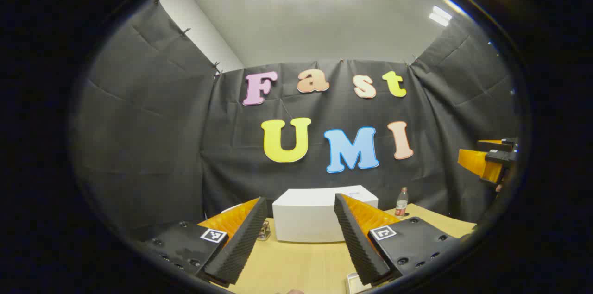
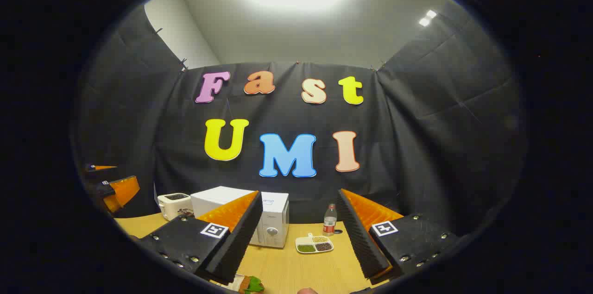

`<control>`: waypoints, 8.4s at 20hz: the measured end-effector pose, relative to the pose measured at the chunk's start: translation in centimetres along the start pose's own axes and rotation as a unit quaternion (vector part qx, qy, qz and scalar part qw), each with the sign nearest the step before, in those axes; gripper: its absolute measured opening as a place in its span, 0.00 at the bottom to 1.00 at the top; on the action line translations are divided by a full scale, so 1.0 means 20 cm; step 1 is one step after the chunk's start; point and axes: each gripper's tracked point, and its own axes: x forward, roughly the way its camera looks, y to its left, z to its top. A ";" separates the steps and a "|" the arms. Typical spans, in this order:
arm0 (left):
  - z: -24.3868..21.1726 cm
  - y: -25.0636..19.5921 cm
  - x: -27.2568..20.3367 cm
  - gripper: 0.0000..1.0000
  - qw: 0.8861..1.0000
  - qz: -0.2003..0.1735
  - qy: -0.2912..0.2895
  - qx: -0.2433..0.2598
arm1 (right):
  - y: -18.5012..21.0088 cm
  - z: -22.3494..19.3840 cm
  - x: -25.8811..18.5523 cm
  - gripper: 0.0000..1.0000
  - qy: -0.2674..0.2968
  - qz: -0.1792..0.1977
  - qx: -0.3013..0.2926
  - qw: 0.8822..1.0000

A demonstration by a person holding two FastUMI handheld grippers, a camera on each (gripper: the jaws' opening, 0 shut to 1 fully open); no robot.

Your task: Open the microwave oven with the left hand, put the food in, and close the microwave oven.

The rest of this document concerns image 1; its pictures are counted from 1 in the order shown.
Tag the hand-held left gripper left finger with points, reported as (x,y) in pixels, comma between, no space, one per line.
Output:
(241,247)

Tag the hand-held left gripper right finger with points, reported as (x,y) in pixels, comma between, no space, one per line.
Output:
(359,247)

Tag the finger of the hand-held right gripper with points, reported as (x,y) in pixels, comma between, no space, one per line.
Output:
(477,162)
(498,145)

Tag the white microwave oven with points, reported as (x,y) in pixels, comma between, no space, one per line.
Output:
(301,220)

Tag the clear bottle with red label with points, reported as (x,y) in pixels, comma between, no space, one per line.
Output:
(401,206)

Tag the black backdrop cloth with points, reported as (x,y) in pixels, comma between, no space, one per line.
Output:
(162,146)

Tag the small ceiling light panel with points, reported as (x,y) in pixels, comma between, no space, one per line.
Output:
(440,15)

